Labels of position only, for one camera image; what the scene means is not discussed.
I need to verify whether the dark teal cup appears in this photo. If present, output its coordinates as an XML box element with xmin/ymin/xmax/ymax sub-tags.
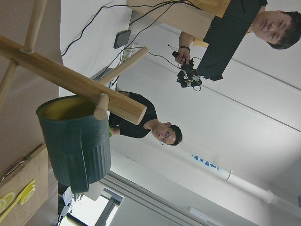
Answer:
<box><xmin>36</xmin><ymin>96</ymin><xmax>111</xmax><ymax>194</ymax></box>

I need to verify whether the wooden cup rack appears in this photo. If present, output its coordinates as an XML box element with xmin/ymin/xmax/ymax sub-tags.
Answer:
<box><xmin>0</xmin><ymin>0</ymin><xmax>148</xmax><ymax>125</ymax></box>

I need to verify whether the person in black shirt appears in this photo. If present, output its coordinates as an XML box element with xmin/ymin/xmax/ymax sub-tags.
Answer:
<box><xmin>109</xmin><ymin>91</ymin><xmax>182</xmax><ymax>146</ymax></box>

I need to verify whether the black handheld controller device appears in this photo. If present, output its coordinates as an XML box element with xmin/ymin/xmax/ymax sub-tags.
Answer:
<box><xmin>177</xmin><ymin>59</ymin><xmax>202</xmax><ymax>91</ymax></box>

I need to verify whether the small black square pad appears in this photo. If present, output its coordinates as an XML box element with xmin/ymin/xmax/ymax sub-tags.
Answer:
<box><xmin>113</xmin><ymin>30</ymin><xmax>131</xmax><ymax>49</ymax></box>

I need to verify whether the wooden cutting board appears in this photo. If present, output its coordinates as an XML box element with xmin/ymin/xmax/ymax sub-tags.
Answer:
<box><xmin>0</xmin><ymin>145</ymin><xmax>48</xmax><ymax>226</ymax></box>

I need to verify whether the lemon slice on knife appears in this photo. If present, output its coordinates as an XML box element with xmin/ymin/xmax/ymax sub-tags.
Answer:
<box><xmin>19</xmin><ymin>184</ymin><xmax>36</xmax><ymax>205</ymax></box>

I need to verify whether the person in yellow shirt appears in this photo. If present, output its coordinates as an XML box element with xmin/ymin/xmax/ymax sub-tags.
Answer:
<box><xmin>175</xmin><ymin>6</ymin><xmax>301</xmax><ymax>65</ymax></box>

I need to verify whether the yellow toy knife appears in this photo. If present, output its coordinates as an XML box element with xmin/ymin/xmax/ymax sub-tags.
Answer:
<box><xmin>0</xmin><ymin>179</ymin><xmax>36</xmax><ymax>222</ymax></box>

